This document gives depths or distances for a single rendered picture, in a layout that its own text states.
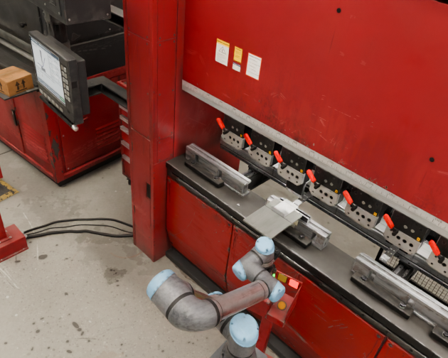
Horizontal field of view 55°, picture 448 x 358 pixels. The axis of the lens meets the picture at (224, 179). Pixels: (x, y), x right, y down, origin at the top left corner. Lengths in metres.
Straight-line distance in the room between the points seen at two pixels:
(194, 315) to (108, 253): 2.02
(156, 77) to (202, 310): 1.39
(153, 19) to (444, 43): 1.32
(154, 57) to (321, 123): 0.94
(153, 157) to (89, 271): 1.05
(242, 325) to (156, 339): 1.21
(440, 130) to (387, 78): 0.27
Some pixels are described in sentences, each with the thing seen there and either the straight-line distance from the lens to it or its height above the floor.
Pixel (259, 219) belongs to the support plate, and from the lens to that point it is 2.20.
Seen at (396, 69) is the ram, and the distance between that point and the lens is 1.74.
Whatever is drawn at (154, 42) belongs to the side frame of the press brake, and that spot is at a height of 1.65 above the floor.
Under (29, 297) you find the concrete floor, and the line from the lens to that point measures 3.22.
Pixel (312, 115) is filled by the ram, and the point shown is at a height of 1.56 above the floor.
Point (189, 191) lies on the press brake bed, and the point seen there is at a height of 0.77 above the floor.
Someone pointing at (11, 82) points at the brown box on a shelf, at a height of 1.09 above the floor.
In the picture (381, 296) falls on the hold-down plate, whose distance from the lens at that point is 2.18.
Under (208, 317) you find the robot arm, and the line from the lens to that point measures 1.43.
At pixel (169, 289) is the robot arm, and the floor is 1.32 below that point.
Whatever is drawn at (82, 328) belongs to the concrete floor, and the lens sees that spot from 3.00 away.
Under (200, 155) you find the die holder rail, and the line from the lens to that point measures 2.65.
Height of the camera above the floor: 2.46
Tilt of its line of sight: 37 degrees down
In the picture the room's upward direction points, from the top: 7 degrees clockwise
